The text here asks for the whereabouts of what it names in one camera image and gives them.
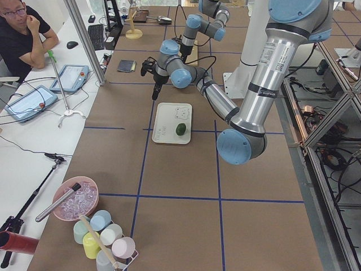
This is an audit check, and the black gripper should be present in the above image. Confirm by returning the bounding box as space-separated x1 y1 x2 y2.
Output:
152 66 169 100
180 43 193 58

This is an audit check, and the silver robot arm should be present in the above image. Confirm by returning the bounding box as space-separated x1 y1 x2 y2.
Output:
141 1 333 165
180 0 230 63

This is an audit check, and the steel tube in bowl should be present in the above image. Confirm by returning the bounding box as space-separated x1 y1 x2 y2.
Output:
35 182 81 222

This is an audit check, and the pink bowl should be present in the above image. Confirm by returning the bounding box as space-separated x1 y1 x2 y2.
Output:
53 176 99 221

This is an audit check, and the bamboo cutting board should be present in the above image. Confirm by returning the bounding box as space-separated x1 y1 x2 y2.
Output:
186 40 199 67

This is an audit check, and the white bear tray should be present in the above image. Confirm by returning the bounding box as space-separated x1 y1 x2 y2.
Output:
152 102 192 145

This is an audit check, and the grey and yellow cloth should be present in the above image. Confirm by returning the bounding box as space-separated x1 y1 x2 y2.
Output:
117 59 137 73

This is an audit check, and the steel scoop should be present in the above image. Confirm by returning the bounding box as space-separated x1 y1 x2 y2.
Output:
147 16 172 25

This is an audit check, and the green avocado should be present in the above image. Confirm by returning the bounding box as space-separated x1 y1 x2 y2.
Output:
175 123 187 136

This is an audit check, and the wooden mug tree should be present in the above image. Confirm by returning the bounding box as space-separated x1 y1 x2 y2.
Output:
125 1 148 40

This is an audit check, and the black keyboard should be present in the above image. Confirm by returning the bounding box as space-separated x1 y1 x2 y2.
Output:
87 24 104 51

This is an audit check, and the far teach pendant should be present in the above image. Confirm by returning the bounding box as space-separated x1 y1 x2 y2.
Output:
55 64 90 93

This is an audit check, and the teach pendant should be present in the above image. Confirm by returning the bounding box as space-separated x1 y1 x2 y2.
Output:
5 85 58 123
55 64 90 93

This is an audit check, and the black computer mouse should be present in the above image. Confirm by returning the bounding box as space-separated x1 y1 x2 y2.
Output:
66 41 78 49

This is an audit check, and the near teach pendant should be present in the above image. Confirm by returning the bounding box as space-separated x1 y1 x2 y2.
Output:
5 85 58 123

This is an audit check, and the seated person in black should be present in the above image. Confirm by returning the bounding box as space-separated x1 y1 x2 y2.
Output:
1 1 59 82

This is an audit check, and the rack of pastel cups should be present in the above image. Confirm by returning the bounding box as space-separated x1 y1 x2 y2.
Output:
74 210 139 270

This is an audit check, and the black tripod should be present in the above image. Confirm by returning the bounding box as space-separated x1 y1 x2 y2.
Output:
0 152 67 269

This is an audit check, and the red bottle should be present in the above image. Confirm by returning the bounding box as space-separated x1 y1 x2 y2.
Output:
1 231 39 255

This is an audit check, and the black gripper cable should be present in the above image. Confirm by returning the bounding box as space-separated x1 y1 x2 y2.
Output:
184 55 217 85
172 0 187 43

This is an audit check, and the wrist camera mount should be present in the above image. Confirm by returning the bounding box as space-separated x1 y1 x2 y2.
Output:
140 56 157 76

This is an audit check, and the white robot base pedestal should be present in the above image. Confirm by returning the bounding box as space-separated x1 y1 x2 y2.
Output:
223 0 270 99

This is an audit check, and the aluminium frame post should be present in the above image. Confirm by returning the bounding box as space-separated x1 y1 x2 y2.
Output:
63 0 105 86

